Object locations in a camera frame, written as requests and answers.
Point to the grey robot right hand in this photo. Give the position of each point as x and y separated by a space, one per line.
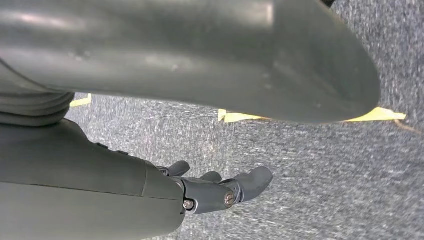
198 49

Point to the thin yellow tape square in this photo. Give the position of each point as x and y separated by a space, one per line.
238 117
81 102

